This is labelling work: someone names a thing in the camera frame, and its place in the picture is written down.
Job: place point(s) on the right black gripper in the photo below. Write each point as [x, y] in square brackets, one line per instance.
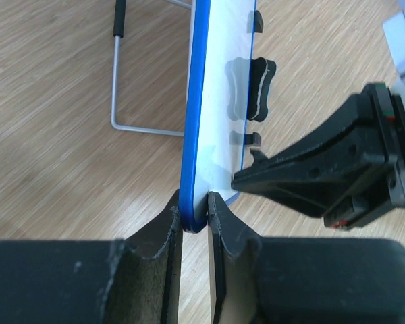
[350, 170]

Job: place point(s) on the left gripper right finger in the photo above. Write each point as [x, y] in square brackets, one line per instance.
[262, 279]

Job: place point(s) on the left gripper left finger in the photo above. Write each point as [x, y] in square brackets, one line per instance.
[132, 280]

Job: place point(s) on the blue whiteboard eraser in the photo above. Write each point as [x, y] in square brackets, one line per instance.
[262, 72]

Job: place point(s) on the blue framed whiteboard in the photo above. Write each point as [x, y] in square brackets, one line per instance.
[220, 54]

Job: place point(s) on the blue board wire stand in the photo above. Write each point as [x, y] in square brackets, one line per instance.
[118, 33]

